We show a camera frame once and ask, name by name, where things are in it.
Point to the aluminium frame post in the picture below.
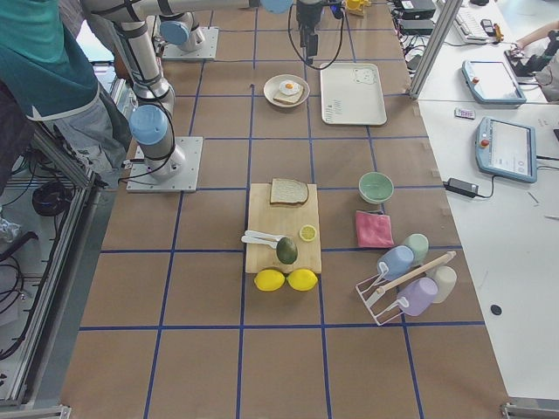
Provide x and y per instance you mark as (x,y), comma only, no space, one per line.
(441,29)

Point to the blue mug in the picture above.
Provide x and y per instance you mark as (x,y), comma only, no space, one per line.
(395,263)

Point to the purple mug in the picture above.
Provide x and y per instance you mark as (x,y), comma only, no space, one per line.
(417,296)

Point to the bread slice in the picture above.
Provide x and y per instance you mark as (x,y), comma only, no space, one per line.
(288,191)
(287,100)

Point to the near teach pendant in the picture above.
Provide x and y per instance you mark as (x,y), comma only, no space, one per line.
(506,149)

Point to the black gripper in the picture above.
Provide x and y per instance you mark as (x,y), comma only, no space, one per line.
(307,13)

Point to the far teach pendant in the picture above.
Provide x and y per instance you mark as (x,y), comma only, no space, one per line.
(491,83)

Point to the yellow lemon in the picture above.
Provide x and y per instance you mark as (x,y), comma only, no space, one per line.
(302,280)
(269,280)

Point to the left yellow lemon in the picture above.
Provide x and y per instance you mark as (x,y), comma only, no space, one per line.
(269,280)

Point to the fried egg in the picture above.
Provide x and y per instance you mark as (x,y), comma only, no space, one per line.
(289,87)

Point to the cream mug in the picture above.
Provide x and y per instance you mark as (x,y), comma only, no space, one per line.
(445,278)

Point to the pink cloth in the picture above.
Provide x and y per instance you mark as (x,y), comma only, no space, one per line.
(373,230)

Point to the white wire mug rack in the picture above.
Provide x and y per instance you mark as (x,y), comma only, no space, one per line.
(380,296)

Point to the white plastic knife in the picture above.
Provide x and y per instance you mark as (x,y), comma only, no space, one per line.
(258,237)

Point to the beige round plate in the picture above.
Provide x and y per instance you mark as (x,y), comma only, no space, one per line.
(272,86)

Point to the teach pendant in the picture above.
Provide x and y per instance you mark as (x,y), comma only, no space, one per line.
(491,83)
(506,149)

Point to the cream rectangular tray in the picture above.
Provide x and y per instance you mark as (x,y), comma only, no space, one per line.
(352,94)

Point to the green avocado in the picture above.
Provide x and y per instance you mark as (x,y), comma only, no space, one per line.
(286,250)

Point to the right yellow lemon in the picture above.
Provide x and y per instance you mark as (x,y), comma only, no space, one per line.
(302,280)

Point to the green ceramic bowl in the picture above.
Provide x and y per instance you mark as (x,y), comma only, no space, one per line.
(375,187)

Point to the person in teal shirt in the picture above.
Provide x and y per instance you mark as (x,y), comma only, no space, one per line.
(53,82)

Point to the black power adapter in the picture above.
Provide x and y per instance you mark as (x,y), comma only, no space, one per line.
(460,187)

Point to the green mug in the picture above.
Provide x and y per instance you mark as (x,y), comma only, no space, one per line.
(419,245)

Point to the small label card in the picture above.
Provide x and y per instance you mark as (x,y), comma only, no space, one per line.
(464,113)

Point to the white keyboard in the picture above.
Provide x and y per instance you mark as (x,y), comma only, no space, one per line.
(469,29)

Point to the wooden cutting board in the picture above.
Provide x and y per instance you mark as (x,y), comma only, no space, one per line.
(286,220)

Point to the lemon half slice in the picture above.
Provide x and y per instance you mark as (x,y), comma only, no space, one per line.
(308,233)

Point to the yellow mug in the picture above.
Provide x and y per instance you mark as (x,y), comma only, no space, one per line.
(357,7)

